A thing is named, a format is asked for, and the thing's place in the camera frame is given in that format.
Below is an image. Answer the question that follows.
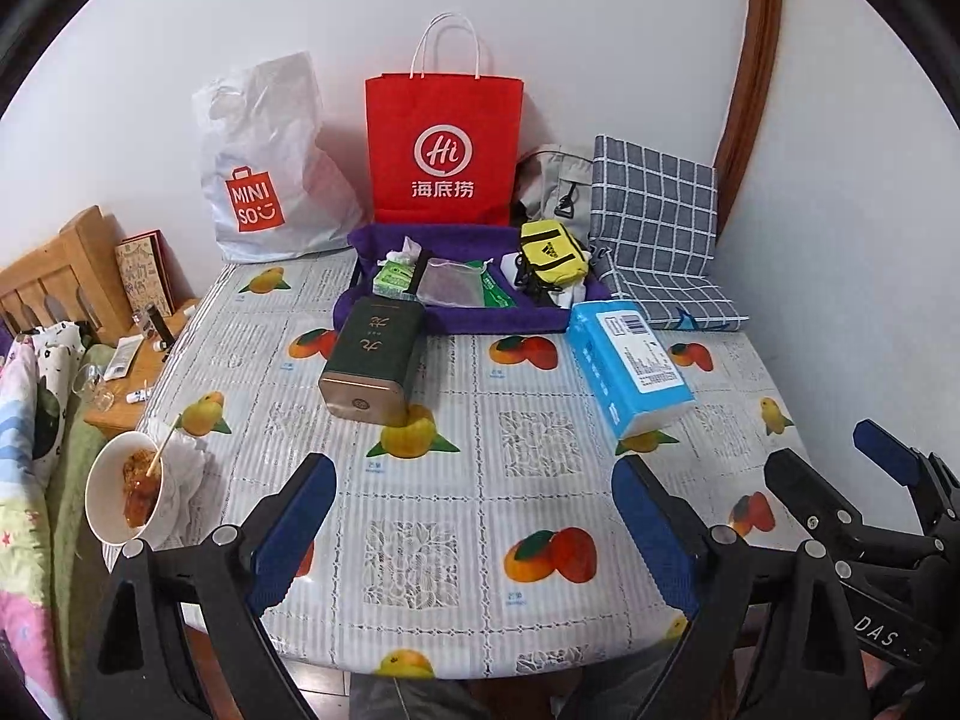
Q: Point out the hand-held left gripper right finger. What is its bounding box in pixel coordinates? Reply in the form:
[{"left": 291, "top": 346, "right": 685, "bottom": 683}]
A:
[{"left": 611, "top": 454, "right": 875, "bottom": 720}]

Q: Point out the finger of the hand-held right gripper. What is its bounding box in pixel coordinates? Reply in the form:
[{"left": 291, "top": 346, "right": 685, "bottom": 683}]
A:
[
  {"left": 853, "top": 420, "right": 960, "bottom": 541},
  {"left": 763, "top": 448, "right": 863, "bottom": 541}
]

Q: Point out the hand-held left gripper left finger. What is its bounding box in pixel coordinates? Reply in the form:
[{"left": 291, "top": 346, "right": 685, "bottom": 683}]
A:
[{"left": 75, "top": 451, "right": 338, "bottom": 720}]

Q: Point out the green pocket tissue pack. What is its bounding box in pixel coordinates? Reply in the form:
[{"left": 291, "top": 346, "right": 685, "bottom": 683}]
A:
[{"left": 373, "top": 259, "right": 417, "bottom": 301}]

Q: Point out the purple fabric basket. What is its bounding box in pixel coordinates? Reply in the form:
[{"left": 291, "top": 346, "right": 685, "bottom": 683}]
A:
[{"left": 334, "top": 221, "right": 610, "bottom": 337}]

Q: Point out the green packet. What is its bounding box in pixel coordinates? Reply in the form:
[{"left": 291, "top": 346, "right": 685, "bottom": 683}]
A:
[{"left": 480, "top": 270, "right": 518, "bottom": 310}]

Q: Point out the narrow black packet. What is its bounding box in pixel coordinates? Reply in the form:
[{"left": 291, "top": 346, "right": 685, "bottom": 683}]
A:
[{"left": 407, "top": 249, "right": 437, "bottom": 301}]

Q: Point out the translucent mesh drawstring pouch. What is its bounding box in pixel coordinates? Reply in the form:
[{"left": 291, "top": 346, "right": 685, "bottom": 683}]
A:
[{"left": 415, "top": 256, "right": 492, "bottom": 310}]

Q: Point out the yellow and black pouch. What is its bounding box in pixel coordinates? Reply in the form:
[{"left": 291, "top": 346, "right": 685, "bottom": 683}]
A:
[{"left": 514, "top": 220, "right": 593, "bottom": 310}]

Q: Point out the white paper napkin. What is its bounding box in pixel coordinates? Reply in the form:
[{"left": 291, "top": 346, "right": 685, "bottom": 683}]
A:
[{"left": 146, "top": 420, "right": 218, "bottom": 548}]

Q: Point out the wooden stick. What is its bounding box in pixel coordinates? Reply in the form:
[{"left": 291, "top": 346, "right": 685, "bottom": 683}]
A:
[{"left": 142, "top": 414, "right": 183, "bottom": 477}]

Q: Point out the blue tissue pack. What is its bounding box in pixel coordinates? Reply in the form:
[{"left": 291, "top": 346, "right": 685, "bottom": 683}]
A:
[{"left": 566, "top": 300, "right": 695, "bottom": 442}]

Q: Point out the fruit print tablecloth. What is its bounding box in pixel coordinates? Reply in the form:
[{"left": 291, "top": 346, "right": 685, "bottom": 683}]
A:
[{"left": 101, "top": 247, "right": 818, "bottom": 683}]

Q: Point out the white bowl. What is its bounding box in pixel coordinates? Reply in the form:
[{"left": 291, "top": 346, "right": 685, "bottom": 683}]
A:
[{"left": 84, "top": 429, "right": 179, "bottom": 545}]

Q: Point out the dark green tin box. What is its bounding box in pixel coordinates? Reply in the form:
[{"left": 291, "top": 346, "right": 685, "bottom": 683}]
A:
[{"left": 318, "top": 296, "right": 427, "bottom": 425}]

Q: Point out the wooden bedside table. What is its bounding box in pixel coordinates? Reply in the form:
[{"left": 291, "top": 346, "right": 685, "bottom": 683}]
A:
[{"left": 82, "top": 298, "right": 202, "bottom": 436}]

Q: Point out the white flat packet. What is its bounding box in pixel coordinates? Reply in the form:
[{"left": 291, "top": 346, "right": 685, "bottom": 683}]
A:
[{"left": 101, "top": 336, "right": 145, "bottom": 382}]

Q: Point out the clear glass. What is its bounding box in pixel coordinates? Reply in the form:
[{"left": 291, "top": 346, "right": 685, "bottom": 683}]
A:
[{"left": 71, "top": 364, "right": 117, "bottom": 406}]

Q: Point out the small black object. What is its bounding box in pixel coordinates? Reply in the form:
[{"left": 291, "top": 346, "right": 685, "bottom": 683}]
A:
[{"left": 131, "top": 302, "right": 177, "bottom": 350}]

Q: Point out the colourful quilt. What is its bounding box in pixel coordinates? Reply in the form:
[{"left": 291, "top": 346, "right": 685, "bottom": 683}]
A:
[{"left": 0, "top": 337, "right": 106, "bottom": 720}]

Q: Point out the white black-spotted cloth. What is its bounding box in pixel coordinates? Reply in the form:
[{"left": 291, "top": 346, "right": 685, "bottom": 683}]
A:
[{"left": 11, "top": 319, "right": 85, "bottom": 481}]

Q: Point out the patterned notebook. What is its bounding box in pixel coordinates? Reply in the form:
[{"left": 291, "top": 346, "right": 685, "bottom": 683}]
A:
[{"left": 114, "top": 230, "right": 177, "bottom": 316}]

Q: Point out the grey checked cushion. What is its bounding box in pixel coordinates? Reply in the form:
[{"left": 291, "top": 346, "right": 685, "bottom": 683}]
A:
[{"left": 589, "top": 135, "right": 751, "bottom": 332}]

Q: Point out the wooden headboard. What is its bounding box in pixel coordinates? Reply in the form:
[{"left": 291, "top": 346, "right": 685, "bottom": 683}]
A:
[{"left": 0, "top": 204, "right": 136, "bottom": 350}]

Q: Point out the beige canvas bag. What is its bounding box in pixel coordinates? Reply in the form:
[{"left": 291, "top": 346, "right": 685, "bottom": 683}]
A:
[{"left": 514, "top": 144, "right": 597, "bottom": 230}]

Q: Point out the white plastic shopping bag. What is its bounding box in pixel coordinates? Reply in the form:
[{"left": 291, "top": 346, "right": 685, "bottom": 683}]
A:
[{"left": 191, "top": 51, "right": 366, "bottom": 265}]

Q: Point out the red paper bag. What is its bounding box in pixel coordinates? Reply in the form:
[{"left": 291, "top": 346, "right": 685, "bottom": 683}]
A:
[{"left": 365, "top": 11, "right": 524, "bottom": 227}]

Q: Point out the brown wooden door frame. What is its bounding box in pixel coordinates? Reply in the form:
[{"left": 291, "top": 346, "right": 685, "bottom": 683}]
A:
[{"left": 712, "top": 0, "right": 785, "bottom": 241}]

